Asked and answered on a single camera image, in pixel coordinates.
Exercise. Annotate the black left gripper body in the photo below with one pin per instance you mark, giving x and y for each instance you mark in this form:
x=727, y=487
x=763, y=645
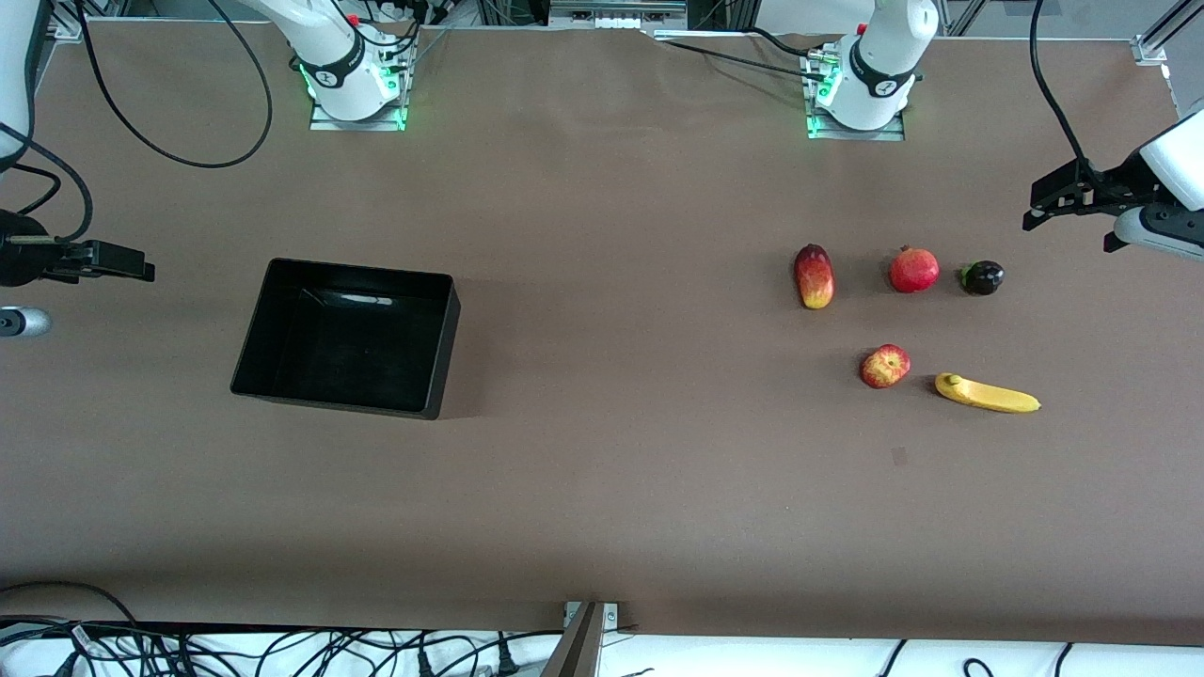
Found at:
x=1116, y=188

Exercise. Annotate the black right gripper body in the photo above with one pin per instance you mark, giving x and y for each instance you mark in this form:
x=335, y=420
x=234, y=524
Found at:
x=21, y=250

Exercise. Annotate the yellow banana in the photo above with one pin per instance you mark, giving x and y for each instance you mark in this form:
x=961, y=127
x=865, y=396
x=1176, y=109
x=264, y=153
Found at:
x=988, y=395

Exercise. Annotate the red yellow apple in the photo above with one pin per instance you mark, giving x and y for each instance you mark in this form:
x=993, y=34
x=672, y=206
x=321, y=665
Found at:
x=884, y=367

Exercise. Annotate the black plastic box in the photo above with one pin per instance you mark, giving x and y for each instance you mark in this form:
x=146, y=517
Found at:
x=348, y=348

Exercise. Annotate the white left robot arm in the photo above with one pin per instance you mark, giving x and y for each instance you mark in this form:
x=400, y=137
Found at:
x=879, y=56

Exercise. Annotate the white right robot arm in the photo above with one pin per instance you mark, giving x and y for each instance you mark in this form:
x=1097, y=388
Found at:
x=339, y=56

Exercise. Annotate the dark purple mangosteen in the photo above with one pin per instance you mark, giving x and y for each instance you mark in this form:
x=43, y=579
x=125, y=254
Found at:
x=983, y=278

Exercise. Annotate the red pomegranate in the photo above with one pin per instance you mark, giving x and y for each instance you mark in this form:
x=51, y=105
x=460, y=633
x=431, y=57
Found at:
x=914, y=271

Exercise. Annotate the red yellow mango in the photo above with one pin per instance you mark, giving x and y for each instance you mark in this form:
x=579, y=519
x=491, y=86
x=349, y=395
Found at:
x=815, y=277

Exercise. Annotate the brown table cover sheet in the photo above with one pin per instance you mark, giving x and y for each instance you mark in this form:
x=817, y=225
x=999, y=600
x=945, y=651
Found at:
x=564, y=489

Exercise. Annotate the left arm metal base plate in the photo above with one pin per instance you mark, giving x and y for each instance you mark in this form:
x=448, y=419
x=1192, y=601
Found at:
x=889, y=132

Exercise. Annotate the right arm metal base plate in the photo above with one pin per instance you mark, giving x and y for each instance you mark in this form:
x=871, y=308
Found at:
x=376, y=120

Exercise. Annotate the aluminium frame rail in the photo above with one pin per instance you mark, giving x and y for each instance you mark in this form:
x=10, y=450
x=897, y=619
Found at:
x=616, y=7

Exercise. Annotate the grey aluminium profile post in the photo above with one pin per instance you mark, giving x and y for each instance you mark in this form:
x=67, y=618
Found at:
x=576, y=653

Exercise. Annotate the metal corner bracket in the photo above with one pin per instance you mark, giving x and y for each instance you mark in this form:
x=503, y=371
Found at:
x=609, y=616

